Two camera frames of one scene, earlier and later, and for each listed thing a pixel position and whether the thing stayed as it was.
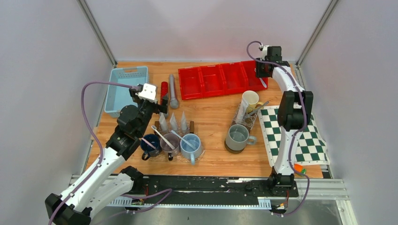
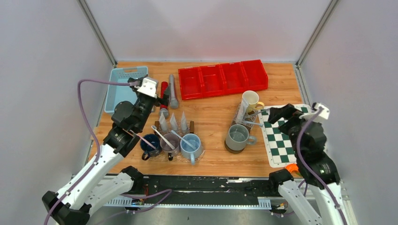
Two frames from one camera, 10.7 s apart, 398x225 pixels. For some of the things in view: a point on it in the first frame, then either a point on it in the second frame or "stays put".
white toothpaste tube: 162,122 stays put
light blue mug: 188,151 stays put
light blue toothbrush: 184,141 stays put
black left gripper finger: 163,108 -> 164,101
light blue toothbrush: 264,84 -> 254,123
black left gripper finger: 135,98 -> 139,79
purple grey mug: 174,139 stays put
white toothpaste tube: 183,122 stays put
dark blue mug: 148,150 stays put
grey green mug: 237,137 stays put
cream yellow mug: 252,98 stays put
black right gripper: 259,73 -> 287,111
